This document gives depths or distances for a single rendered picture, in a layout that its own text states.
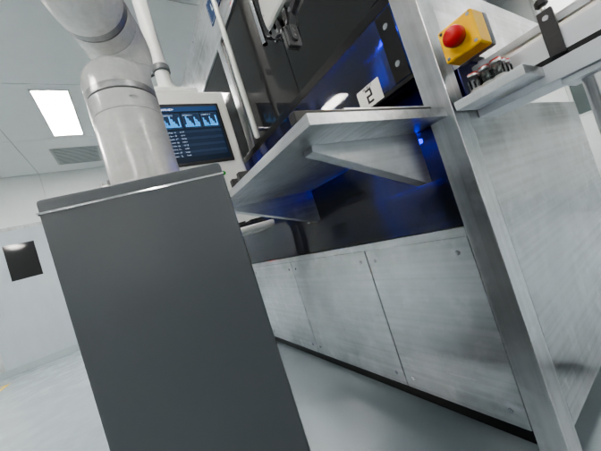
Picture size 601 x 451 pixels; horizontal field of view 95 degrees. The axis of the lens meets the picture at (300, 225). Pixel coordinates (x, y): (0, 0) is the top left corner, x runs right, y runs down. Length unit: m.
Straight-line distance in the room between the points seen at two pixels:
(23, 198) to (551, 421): 6.32
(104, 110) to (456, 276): 0.84
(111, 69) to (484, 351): 1.01
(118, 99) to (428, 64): 0.65
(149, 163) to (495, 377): 0.92
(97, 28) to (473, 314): 1.01
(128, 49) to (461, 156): 0.75
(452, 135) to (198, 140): 1.13
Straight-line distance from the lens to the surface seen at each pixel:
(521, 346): 0.85
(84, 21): 0.69
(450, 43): 0.74
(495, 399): 0.98
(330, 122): 0.47
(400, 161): 0.71
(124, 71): 0.64
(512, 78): 0.72
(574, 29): 0.81
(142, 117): 0.59
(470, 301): 0.84
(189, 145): 1.47
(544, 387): 0.89
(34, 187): 6.28
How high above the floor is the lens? 0.71
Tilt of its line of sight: 1 degrees up
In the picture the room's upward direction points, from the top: 18 degrees counter-clockwise
